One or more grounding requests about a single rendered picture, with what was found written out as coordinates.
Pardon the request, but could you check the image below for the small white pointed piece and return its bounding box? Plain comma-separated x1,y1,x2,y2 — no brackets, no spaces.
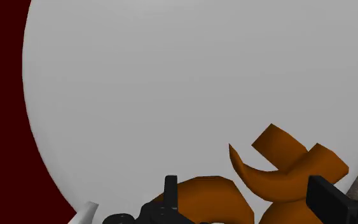
67,201,99,224

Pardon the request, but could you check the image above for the orange-brown curved figure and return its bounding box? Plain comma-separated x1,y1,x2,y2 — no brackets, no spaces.
153,123,350,224

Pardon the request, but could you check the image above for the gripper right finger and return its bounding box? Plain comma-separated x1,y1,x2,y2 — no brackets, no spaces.
305,175,358,224

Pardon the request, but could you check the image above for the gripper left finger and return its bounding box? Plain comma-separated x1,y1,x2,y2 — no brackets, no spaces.
102,175,196,224

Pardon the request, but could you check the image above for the white round table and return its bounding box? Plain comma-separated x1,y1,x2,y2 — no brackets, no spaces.
22,0,358,224

